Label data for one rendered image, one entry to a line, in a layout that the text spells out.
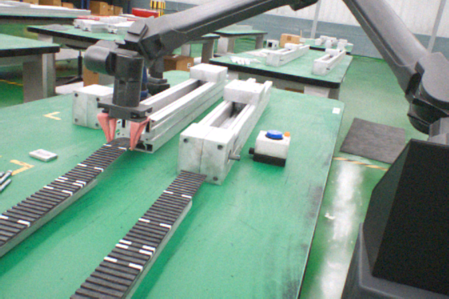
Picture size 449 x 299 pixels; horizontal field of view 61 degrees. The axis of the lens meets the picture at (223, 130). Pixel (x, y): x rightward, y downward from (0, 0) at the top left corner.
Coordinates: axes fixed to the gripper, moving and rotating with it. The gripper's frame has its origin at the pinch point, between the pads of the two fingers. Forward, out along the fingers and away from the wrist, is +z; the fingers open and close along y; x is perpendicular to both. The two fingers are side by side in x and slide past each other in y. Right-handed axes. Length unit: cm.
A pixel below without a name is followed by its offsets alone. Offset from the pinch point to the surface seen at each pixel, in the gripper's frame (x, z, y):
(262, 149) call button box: -13.4, -1.3, -30.4
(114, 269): 38.2, 1.8, -16.5
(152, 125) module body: -7.6, -3.3, -4.0
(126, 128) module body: -7.1, -1.4, 2.1
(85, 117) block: -16.3, 0.8, 17.8
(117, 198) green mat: 16.4, 4.3, -7.0
